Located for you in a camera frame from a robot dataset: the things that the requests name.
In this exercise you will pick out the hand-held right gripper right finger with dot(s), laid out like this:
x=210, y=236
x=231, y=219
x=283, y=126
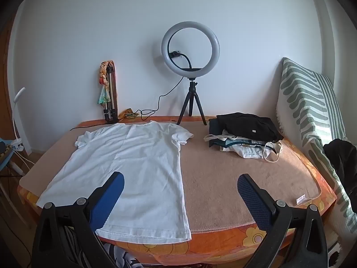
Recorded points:
x=253, y=198

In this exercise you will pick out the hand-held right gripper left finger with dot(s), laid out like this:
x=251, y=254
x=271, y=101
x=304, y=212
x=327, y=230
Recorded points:
x=109, y=197

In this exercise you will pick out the white t-shirt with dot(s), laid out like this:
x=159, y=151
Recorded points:
x=125, y=159

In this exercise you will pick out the tan fleece blanket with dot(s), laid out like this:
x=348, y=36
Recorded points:
x=223, y=178

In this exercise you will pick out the orange floral bedsheet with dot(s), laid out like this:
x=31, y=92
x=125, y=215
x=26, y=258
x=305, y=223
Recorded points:
x=223, y=244

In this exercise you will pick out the teal folded garment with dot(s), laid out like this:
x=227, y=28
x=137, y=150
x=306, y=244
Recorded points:
x=237, y=143

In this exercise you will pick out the black white patterned cloth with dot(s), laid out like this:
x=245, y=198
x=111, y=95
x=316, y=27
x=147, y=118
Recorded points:
x=125, y=259

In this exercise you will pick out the black folded garment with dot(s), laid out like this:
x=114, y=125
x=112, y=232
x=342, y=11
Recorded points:
x=245, y=127

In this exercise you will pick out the dark navy folded garment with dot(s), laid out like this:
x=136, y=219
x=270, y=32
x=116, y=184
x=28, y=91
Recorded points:
x=214, y=134

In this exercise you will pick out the small colourful folded cloth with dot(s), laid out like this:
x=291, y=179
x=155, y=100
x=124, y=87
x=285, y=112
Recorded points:
x=127, y=114

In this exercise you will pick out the black crumpled garment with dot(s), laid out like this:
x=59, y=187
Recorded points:
x=340, y=159

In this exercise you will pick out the colourful patterned scarf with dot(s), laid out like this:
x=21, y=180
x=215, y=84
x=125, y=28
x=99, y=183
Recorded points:
x=103, y=95

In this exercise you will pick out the folded silver tripod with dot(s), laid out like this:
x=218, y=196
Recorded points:
x=110, y=89

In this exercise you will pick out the blue chair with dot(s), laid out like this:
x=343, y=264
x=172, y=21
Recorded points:
x=4, y=156

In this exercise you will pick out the green white striped cushion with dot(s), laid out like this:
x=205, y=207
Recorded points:
x=304, y=95

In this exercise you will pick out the small black tripod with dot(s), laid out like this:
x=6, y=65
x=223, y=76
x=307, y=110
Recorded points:
x=192, y=90

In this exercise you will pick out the white clip lamp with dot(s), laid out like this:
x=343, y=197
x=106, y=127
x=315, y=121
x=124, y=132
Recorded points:
x=14, y=117

